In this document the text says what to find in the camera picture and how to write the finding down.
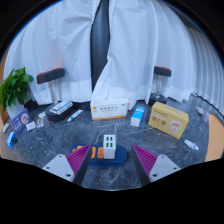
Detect black cable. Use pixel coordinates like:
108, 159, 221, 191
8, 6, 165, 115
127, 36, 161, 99
189, 92, 224, 116

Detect white and orange carton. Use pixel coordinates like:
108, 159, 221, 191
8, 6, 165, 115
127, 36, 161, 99
90, 97, 130, 121

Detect small blue object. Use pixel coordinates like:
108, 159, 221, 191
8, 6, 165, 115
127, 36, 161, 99
6, 131, 18, 150

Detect yellow tea box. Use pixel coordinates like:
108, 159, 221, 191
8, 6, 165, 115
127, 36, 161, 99
148, 101, 190, 140

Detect pale purple cup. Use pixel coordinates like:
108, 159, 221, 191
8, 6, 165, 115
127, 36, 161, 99
200, 111, 210, 123

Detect green potted plant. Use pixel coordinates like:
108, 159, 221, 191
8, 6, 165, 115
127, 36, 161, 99
0, 67, 34, 113

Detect white curtain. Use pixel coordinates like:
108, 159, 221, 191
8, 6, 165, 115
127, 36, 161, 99
3, 0, 102, 111
91, 0, 224, 113

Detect small white tube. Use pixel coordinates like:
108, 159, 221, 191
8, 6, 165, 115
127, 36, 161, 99
183, 138, 200, 152

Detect white and blue flat box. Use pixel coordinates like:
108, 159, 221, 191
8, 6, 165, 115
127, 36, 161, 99
49, 100, 74, 116

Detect black stool with orange rim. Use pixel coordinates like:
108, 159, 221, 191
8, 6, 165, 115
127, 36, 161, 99
36, 67, 75, 123
147, 65, 173, 107

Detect small clear vial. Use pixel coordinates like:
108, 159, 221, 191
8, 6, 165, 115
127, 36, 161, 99
35, 116, 46, 129

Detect tiny white box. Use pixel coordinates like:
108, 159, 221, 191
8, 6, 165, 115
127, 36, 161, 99
25, 121, 37, 132

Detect small blue and white box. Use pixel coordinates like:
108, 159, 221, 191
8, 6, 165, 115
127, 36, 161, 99
130, 105, 146, 128

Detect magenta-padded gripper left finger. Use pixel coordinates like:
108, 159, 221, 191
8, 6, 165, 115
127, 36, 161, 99
42, 143, 93, 187

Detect white and blue pen tube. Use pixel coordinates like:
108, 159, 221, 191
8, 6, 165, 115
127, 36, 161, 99
66, 109, 84, 123

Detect small white packet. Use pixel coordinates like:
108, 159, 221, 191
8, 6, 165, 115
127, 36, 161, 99
194, 105, 205, 116

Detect dark blue power strip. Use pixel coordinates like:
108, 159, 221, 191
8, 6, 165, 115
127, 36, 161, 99
70, 143, 128, 168

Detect white charger with green ports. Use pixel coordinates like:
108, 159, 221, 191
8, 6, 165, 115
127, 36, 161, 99
102, 134, 117, 160

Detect purple printed box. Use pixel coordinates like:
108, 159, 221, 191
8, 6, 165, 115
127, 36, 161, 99
9, 107, 33, 136

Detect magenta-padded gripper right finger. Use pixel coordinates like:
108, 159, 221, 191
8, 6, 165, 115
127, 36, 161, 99
130, 143, 182, 187

